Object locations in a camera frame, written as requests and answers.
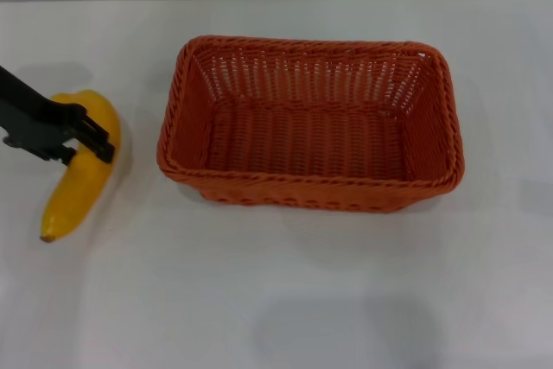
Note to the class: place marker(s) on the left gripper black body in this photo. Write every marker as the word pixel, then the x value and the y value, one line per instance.
pixel 39 127

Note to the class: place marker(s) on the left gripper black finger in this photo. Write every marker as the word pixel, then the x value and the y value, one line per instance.
pixel 69 156
pixel 100 142

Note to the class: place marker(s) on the yellow banana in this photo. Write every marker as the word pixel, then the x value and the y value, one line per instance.
pixel 80 187

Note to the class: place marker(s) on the orange woven plastic basket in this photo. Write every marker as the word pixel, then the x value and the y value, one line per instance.
pixel 311 144

